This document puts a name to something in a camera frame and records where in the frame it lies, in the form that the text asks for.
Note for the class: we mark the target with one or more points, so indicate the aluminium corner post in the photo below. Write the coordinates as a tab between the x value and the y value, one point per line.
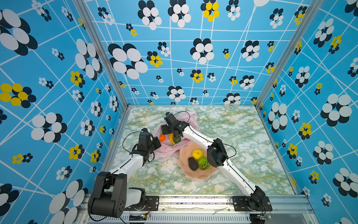
298	34
90	27

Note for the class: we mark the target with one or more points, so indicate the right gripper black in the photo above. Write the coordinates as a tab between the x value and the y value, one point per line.
164	129

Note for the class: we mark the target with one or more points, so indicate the right aluminium corner post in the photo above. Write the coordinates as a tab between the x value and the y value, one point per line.
298	34

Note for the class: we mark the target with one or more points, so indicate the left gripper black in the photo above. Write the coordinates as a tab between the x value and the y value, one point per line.
155	142

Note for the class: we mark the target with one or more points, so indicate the green fake kiwi half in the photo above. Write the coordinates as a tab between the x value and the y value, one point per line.
203	163

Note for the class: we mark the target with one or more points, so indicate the yellow fake banana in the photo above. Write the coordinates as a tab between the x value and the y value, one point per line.
171	138

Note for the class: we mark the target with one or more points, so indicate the orange fake carrot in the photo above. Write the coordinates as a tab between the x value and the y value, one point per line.
162	137

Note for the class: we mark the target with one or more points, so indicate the dark green fake avocado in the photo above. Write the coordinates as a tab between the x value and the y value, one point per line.
193	164

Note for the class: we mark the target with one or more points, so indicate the left floor aluminium rail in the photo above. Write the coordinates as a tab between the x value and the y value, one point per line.
107	166

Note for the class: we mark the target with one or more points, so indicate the green fake lime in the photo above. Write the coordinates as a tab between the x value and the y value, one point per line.
177	139

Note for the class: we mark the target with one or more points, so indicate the peach scalloped plastic bowl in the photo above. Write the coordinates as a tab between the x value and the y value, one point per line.
185	153

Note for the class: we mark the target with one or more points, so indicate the left aluminium corner post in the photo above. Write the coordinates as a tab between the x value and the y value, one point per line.
90	27

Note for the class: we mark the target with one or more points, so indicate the yellow fake pear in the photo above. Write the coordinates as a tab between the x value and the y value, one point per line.
197	154

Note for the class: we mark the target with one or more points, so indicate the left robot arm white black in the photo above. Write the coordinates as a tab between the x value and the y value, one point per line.
111	194

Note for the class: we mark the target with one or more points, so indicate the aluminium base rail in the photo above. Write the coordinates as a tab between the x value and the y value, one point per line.
211	209

